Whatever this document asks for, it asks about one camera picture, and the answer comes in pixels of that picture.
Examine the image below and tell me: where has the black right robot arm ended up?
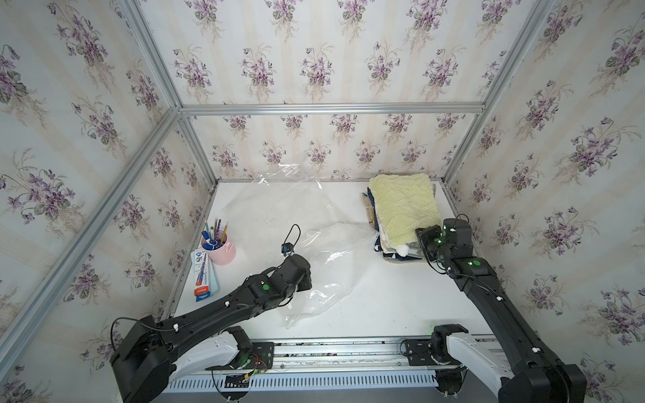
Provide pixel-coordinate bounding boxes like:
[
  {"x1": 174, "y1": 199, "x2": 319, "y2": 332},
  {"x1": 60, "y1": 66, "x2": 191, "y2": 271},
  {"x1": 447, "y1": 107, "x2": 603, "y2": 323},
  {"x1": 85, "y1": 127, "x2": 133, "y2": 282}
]
[{"x1": 406, "y1": 217, "x2": 587, "y2": 402}]

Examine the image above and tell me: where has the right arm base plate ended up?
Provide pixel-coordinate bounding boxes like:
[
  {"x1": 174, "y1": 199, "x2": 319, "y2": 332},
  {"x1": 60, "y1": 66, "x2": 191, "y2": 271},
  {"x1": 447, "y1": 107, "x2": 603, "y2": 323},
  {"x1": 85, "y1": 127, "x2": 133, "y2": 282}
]
[{"x1": 399, "y1": 339, "x2": 464, "y2": 367}]

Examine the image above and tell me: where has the white toothpaste box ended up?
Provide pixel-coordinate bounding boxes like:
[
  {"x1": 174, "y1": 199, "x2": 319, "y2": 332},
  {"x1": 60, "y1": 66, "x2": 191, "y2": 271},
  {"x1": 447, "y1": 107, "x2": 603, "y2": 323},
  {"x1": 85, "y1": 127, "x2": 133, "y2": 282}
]
[{"x1": 191, "y1": 250, "x2": 220, "y2": 302}]

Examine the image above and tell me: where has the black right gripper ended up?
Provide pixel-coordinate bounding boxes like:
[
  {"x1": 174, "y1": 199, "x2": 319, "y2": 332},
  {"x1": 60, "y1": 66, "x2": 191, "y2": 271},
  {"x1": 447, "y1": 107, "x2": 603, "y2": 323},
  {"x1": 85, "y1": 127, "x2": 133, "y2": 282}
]
[{"x1": 417, "y1": 223, "x2": 455, "y2": 265}]

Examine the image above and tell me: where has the pink pen cup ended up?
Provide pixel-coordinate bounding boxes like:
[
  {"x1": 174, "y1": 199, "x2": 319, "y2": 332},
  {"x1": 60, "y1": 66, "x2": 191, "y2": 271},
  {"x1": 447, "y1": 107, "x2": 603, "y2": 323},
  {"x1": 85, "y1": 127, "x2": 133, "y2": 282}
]
[{"x1": 201, "y1": 238, "x2": 236, "y2": 266}]

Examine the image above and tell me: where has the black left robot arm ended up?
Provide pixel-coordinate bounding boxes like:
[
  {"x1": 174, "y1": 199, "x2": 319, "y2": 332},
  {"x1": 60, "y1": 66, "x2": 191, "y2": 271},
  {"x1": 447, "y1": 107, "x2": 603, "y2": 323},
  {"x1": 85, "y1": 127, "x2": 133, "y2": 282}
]
[{"x1": 110, "y1": 255, "x2": 312, "y2": 402}]

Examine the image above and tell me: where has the blue pen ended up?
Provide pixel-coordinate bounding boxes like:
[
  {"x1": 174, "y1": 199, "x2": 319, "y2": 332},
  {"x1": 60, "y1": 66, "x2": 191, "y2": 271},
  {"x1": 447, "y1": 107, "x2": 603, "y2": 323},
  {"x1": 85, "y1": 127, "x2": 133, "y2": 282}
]
[{"x1": 201, "y1": 231, "x2": 218, "y2": 250}]

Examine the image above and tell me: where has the navy star pattern blanket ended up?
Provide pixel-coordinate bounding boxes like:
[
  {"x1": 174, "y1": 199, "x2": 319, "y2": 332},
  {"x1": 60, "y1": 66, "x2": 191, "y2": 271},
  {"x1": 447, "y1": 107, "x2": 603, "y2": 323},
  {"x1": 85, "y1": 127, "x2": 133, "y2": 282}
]
[{"x1": 366, "y1": 188, "x2": 383, "y2": 253}]

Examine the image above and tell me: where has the aluminium mounting rail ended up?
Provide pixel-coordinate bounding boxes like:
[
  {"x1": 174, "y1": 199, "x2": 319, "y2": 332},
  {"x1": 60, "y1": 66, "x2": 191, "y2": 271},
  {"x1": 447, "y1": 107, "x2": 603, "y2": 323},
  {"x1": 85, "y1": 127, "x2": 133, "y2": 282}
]
[{"x1": 128, "y1": 333, "x2": 548, "y2": 376}]

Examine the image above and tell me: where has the clear plastic vacuum bag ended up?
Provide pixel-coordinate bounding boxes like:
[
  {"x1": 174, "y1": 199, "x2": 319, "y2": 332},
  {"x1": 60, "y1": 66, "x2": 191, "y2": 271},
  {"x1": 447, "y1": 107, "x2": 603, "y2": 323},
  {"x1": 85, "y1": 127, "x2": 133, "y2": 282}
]
[{"x1": 223, "y1": 165, "x2": 376, "y2": 328}]

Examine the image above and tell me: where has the white green trimmed blanket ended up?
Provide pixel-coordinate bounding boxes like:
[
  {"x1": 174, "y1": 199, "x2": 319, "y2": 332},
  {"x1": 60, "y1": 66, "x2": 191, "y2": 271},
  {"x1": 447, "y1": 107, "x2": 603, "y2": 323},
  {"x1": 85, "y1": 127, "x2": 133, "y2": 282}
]
[{"x1": 376, "y1": 223, "x2": 423, "y2": 259}]

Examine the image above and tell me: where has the light green knitted blanket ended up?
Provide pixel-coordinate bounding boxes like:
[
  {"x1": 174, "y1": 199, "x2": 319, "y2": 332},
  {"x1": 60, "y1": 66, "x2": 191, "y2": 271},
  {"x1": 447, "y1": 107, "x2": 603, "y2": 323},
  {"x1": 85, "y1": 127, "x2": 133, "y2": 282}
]
[{"x1": 368, "y1": 173, "x2": 442, "y2": 248}]

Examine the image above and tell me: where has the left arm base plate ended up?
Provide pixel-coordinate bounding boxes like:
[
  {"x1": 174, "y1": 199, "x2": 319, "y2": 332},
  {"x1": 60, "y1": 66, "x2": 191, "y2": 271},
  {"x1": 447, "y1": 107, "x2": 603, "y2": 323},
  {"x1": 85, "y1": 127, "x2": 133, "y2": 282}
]
[{"x1": 206, "y1": 342, "x2": 275, "y2": 371}]

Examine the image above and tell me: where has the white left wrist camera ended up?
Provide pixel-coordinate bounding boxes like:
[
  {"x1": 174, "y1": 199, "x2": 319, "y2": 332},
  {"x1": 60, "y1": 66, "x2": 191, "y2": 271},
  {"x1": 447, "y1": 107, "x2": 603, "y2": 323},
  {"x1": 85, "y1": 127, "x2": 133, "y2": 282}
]
[{"x1": 281, "y1": 243, "x2": 295, "y2": 256}]

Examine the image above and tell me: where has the beige floral fleece blanket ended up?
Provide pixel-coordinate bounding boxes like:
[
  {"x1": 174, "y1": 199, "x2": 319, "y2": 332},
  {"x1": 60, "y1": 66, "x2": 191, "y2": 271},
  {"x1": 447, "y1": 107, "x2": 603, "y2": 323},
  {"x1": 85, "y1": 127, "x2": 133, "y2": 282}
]
[{"x1": 360, "y1": 193, "x2": 376, "y2": 229}]

